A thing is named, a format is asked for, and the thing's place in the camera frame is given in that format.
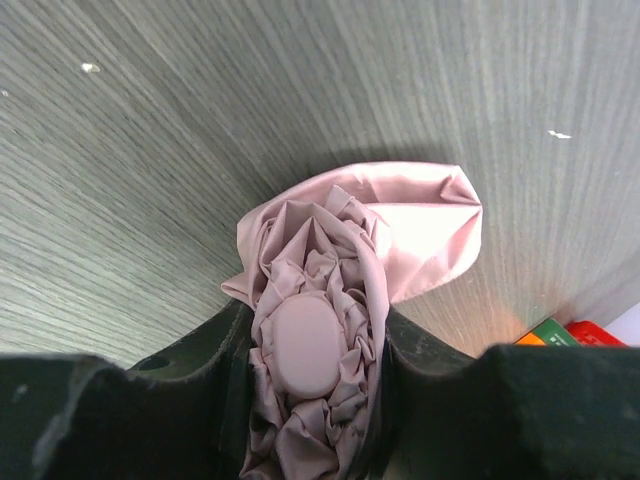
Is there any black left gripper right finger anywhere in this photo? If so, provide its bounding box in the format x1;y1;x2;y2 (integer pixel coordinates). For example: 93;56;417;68
372;311;639;479

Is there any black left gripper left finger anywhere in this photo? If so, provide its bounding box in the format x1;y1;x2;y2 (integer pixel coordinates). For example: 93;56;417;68
1;301;253;479

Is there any pink folding umbrella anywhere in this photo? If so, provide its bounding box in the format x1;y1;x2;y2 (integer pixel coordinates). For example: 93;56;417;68
222;162;483;479

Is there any orange green carton box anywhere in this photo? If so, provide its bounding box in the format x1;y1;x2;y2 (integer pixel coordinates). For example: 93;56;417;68
516;318;580;346

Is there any red plastic basket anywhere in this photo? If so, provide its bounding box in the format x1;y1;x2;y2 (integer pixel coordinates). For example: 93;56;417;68
566;321;626;347

